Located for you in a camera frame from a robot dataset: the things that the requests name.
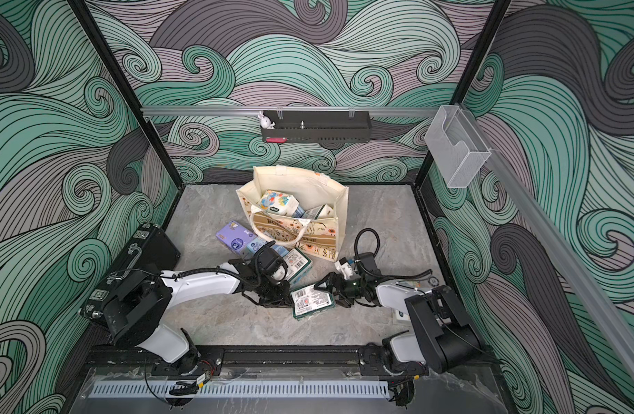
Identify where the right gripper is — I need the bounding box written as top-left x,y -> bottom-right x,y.
315,273 -> 367,305

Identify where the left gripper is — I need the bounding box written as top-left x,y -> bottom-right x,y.
254,276 -> 297,309

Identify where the green barcode tissue pack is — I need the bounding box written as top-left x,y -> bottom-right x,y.
290,285 -> 335,320

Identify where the green white tissue pack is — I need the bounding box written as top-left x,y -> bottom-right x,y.
284,248 -> 312,284

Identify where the purple tissue pack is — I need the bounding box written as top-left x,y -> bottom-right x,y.
215,221 -> 257,255

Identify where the colourful splash tissue pack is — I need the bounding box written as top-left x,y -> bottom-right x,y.
258,190 -> 300,217

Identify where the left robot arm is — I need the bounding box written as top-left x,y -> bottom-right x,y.
95,241 -> 291,374

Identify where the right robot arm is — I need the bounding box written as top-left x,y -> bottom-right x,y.
314,252 -> 484,376

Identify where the floral canvas tote bag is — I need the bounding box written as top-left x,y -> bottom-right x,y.
236,165 -> 349,262

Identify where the light blue tissue pack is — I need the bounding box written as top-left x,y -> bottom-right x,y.
243,237 -> 289,260

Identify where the black hard carry case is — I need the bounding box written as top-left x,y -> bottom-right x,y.
79,223 -> 181,342

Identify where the white bunny figurine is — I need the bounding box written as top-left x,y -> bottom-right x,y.
258,111 -> 275,129

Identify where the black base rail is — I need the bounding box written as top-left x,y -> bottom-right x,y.
85,344 -> 428,378

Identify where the clear plastic wall bin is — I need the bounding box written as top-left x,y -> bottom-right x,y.
425,105 -> 491,189

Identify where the white cable duct strip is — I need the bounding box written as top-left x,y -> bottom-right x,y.
87,379 -> 390,400

